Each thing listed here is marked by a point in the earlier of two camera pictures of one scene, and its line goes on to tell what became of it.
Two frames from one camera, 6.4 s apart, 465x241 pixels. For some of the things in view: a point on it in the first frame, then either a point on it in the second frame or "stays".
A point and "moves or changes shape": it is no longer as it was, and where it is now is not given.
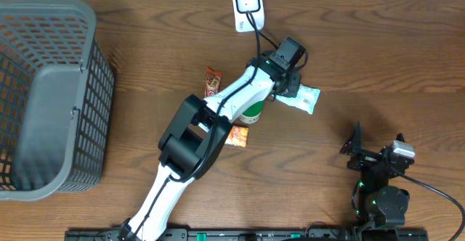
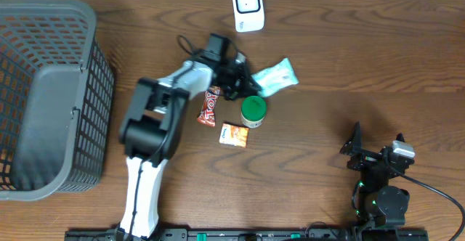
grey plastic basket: (57, 99) stays
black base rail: (128, 234) stays
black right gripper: (355, 143) stays
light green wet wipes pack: (305, 100) moves or changes shape
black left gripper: (294, 96) to (250, 88)
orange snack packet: (237, 136) stays
